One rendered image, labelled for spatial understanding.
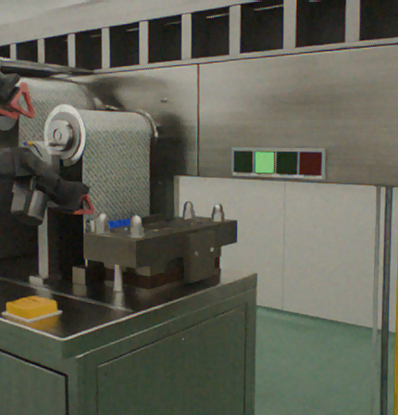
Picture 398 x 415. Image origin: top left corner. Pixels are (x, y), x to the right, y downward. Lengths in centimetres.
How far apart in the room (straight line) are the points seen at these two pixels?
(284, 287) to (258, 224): 47
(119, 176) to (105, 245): 24
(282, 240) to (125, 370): 301
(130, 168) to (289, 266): 274
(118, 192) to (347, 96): 59
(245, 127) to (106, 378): 70
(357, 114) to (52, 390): 85
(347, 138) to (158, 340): 60
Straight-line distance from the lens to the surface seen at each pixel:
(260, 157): 143
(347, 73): 136
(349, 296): 396
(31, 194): 123
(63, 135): 137
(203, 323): 135
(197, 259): 136
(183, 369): 133
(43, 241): 142
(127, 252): 123
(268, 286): 421
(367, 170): 133
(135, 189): 149
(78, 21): 189
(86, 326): 109
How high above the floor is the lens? 124
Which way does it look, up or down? 5 degrees down
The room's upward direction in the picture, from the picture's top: straight up
